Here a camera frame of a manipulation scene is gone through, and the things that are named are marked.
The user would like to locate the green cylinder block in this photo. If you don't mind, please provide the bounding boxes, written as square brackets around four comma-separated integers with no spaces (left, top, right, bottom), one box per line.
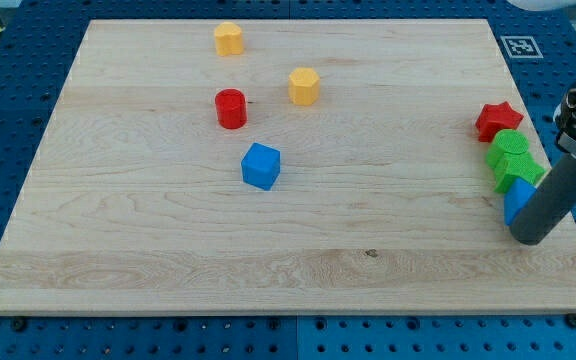
[485,129,529,169]

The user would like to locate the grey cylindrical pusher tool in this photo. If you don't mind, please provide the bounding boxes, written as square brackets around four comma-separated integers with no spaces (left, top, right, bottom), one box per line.
[509,153,576,245]

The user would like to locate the yellow heart block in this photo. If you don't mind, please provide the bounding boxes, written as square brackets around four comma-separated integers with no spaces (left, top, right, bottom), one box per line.
[213,21,244,56]

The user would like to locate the blue cube block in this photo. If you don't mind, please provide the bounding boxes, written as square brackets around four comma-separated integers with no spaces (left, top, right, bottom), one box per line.
[241,143,281,191]

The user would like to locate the red star block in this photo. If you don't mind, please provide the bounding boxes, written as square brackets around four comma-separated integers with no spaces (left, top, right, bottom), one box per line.
[475,102,524,142]

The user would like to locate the wooden board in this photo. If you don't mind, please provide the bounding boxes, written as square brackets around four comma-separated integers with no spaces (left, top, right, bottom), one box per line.
[0,19,576,316]

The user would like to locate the green star block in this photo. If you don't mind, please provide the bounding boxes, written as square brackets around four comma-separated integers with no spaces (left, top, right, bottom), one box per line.
[494,152,546,194]

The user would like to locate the white fiducial marker tag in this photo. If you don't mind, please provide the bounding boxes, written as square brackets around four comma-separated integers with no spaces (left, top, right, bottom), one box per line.
[501,35,543,59]

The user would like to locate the blue triangle block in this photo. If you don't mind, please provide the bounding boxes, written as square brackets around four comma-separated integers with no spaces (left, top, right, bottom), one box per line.
[504,178,536,226]

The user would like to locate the red cylinder block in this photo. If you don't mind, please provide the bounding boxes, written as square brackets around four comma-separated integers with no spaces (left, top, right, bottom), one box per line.
[215,88,247,130]

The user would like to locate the yellow hexagon block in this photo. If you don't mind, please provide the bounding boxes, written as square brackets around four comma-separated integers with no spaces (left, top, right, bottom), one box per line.
[288,67,320,106]

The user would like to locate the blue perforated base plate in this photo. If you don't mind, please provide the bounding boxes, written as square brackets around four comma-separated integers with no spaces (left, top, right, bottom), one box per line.
[0,0,576,359]

